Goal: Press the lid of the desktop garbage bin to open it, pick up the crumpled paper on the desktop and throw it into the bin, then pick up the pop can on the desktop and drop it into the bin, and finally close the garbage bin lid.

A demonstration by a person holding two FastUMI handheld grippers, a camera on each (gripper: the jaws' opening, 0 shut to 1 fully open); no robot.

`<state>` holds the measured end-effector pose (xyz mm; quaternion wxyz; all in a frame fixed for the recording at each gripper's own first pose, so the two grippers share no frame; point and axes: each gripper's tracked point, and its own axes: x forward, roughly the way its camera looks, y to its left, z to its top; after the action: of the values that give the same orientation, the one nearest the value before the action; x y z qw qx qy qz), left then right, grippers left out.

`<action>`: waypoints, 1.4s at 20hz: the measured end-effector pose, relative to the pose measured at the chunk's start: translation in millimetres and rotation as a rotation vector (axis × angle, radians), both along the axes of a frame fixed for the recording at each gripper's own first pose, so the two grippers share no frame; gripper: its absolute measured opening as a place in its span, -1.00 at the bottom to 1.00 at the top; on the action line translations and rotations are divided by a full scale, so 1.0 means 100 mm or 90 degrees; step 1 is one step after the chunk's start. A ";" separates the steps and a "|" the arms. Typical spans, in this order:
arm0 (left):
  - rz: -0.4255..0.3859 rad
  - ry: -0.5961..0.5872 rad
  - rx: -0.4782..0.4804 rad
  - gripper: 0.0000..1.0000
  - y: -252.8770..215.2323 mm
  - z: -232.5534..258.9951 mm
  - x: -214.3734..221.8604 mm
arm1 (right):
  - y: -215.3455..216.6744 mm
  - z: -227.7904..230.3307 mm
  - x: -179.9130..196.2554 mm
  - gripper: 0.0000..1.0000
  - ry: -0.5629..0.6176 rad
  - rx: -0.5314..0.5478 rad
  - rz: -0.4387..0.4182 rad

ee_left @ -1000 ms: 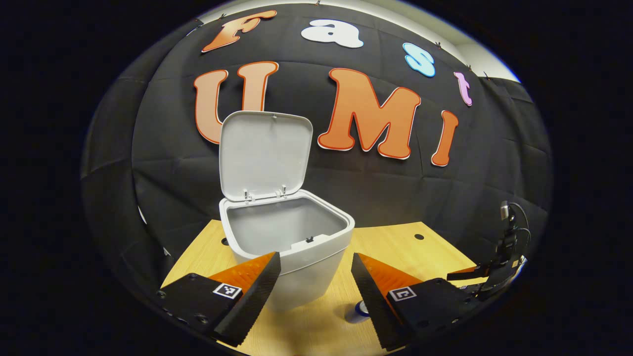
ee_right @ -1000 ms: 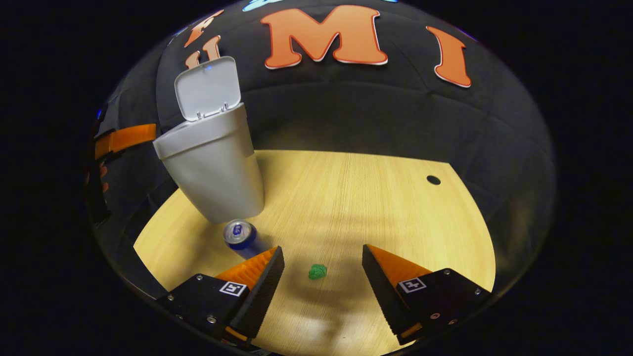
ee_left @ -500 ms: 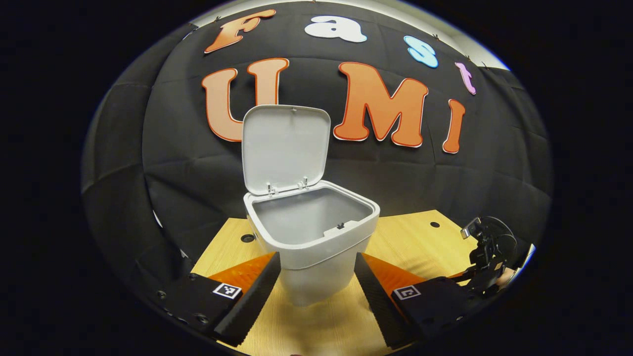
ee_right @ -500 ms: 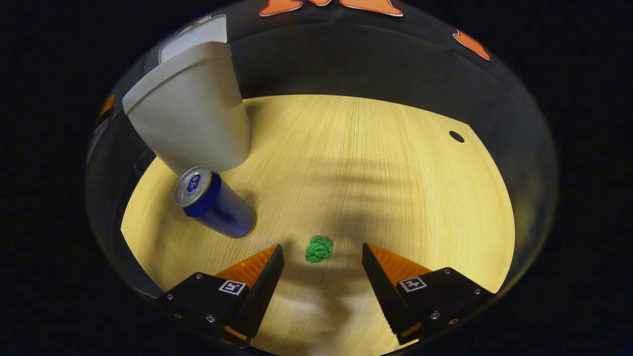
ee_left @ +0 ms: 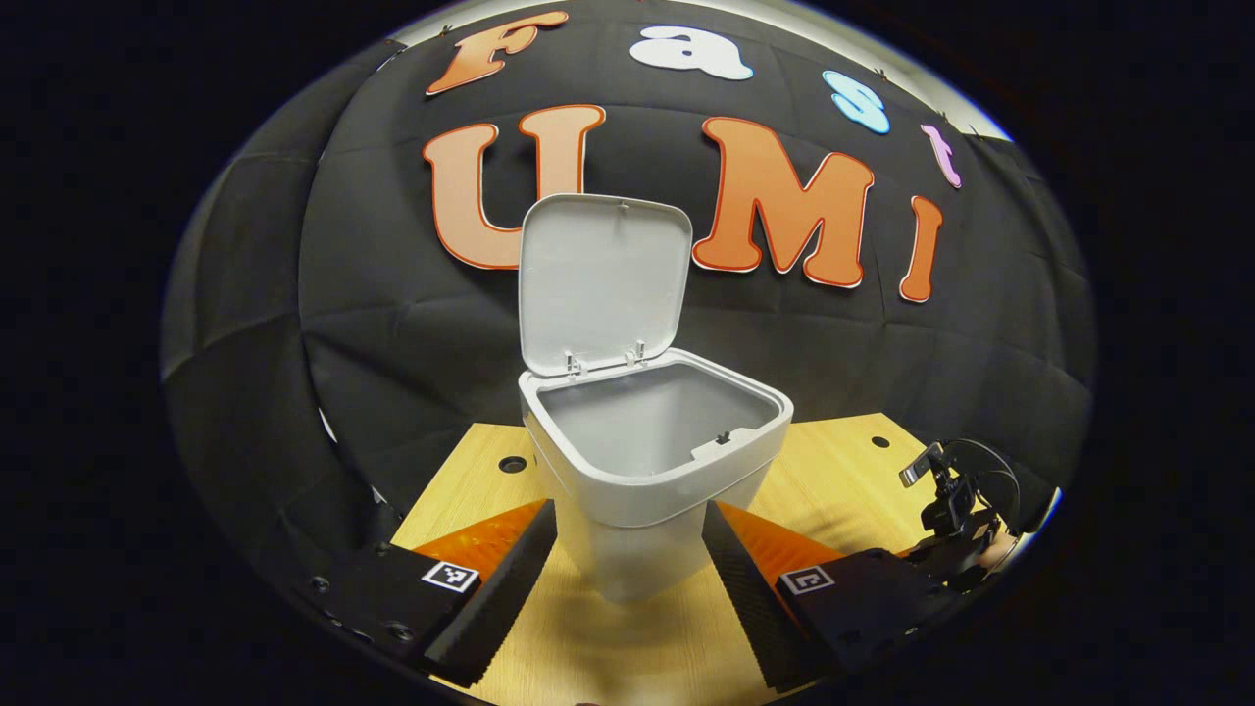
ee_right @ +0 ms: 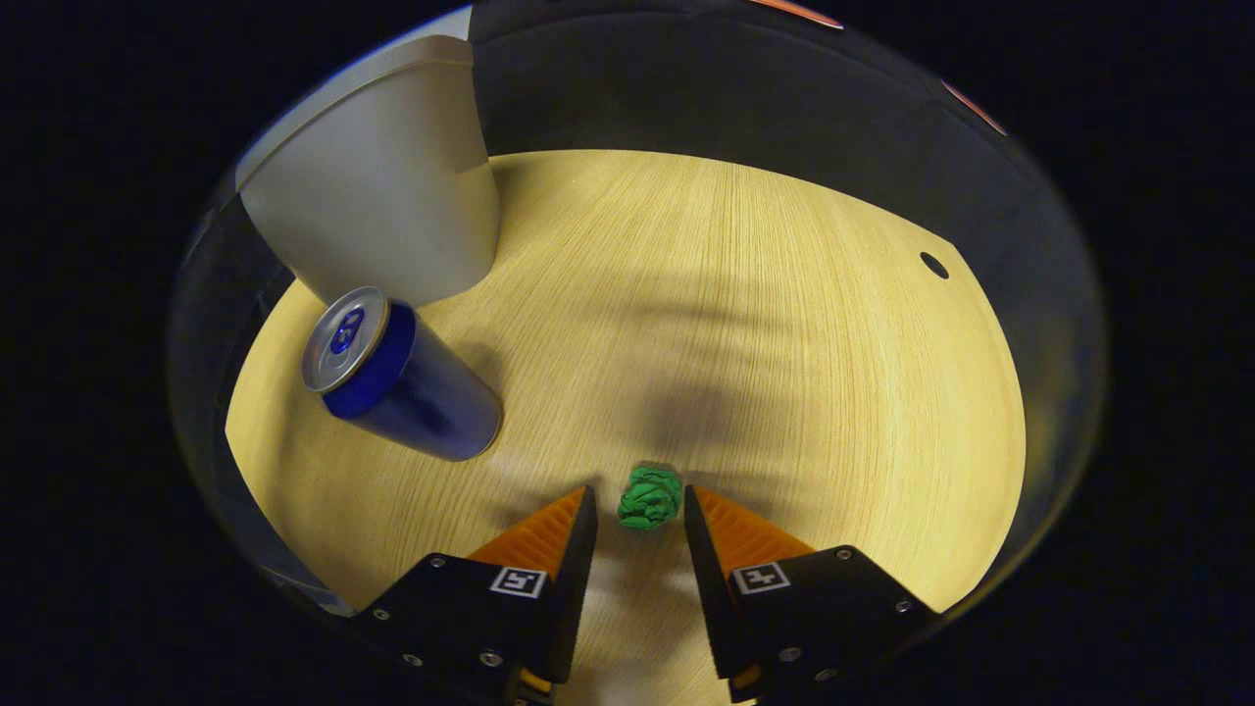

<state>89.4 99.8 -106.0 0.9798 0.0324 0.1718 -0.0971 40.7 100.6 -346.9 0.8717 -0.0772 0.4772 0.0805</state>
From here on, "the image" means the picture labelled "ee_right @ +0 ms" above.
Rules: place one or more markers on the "white desktop garbage bin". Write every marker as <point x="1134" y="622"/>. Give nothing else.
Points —
<point x="382" y="186"/>

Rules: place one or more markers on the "round black desk grommet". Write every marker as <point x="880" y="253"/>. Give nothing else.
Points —
<point x="933" y="265"/>

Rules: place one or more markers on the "wooden desktop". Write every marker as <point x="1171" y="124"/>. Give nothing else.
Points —
<point x="735" y="343"/>

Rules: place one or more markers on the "green paper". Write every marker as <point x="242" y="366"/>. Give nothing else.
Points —
<point x="649" y="498"/>

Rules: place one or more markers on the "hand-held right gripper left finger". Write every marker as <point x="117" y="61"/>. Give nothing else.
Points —
<point x="574" y="588"/>

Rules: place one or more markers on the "blue pop can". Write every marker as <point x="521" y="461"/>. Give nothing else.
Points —
<point x="412" y="392"/>

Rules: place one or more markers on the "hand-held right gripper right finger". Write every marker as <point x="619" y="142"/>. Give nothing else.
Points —
<point x="708" y="588"/>

